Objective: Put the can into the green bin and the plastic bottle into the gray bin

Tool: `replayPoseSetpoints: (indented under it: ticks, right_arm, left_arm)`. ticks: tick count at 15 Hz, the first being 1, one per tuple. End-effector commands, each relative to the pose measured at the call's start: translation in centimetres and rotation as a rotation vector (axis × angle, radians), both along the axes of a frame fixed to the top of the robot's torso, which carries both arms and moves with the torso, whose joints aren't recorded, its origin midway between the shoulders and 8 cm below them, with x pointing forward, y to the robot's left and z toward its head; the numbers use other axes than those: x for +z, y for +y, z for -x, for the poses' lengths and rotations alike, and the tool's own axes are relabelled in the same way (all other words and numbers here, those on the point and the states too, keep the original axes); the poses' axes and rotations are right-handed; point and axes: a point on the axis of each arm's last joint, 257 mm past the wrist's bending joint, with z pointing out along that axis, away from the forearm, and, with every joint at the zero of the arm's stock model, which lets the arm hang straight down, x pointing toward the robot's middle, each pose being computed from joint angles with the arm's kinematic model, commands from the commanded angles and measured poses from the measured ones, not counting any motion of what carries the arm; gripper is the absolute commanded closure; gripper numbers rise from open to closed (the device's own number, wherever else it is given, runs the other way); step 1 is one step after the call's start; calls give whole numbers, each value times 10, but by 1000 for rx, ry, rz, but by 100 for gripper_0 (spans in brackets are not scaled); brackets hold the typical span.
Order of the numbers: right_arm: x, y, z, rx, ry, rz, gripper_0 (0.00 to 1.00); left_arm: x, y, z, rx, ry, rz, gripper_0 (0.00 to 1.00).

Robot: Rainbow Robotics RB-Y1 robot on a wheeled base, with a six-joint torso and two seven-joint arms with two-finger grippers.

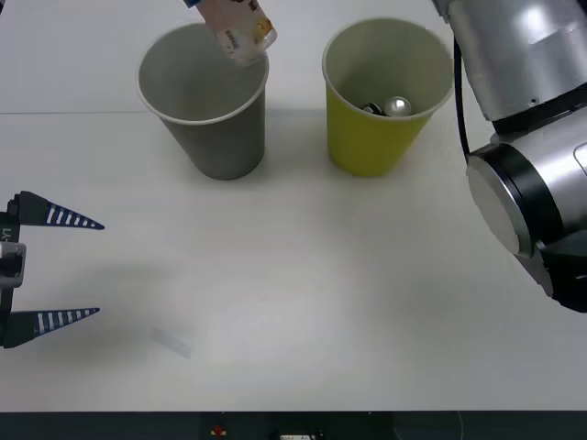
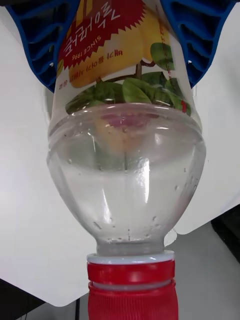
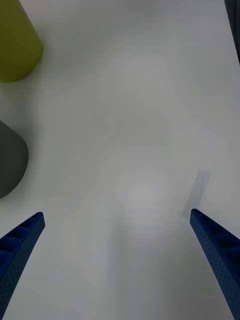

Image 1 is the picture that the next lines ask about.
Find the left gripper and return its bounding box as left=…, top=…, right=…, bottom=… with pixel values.
left=0, top=190, right=105, bottom=350

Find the yellow-green plastic waste bin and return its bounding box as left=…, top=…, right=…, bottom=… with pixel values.
left=320, top=16, right=456, bottom=179

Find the silver drink can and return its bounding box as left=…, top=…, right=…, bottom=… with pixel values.
left=382, top=96, right=411, bottom=117

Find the grey plastic waste bin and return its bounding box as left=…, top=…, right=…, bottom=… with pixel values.
left=136, top=22, right=269, bottom=182

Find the clear bottle with red cap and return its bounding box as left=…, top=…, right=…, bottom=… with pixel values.
left=194, top=0, right=280, bottom=66

